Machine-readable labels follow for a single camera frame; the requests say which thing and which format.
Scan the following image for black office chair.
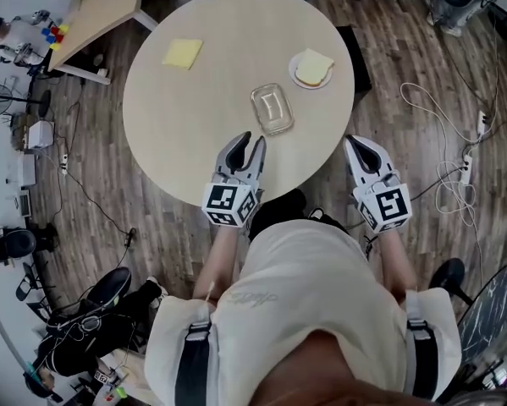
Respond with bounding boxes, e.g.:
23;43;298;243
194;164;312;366
0;225;60;266

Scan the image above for white round plate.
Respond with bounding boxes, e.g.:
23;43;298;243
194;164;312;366
288;52;334;90

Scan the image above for black table base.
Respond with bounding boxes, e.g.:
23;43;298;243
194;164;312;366
336;25;373;95

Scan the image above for rectangular wooden table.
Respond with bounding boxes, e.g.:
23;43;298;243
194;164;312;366
47;0;159;86

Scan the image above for clear glass container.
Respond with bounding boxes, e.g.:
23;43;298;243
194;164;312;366
250;82;297;137

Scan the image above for tangled white cable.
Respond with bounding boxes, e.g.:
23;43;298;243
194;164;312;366
434;160;479;228

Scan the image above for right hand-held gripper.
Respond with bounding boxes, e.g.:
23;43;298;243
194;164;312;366
344;134;413;233

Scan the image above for person's right forearm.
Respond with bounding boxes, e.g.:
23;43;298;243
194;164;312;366
374;230;419;305

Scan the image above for black grey harness strap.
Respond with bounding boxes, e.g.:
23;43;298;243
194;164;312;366
406;317;440;399
174;321;214;406

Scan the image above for long black cable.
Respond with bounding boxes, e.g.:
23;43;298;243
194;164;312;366
52;99;138;251

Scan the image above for person's cream shirt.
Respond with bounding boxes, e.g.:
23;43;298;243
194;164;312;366
144;219;464;406

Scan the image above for white bread slice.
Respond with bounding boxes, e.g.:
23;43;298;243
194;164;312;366
294;47;335;87

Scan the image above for person's black trousers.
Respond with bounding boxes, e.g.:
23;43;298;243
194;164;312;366
247;188;350;240

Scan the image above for person's left forearm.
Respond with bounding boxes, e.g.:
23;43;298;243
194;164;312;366
192;225;254;302

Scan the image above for long white cable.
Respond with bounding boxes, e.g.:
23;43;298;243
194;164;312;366
400;81;483;144

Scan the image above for white flat box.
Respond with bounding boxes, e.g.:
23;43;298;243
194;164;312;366
16;152;38;188

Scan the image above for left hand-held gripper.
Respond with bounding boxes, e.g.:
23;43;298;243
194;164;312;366
201;131;268;228

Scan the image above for dark marble table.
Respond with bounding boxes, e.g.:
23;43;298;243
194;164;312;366
457;261;507;398

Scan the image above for round beige table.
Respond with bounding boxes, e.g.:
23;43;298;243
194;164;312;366
122;0;356;208

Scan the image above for white square box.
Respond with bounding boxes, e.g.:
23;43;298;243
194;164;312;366
27;119;56;150

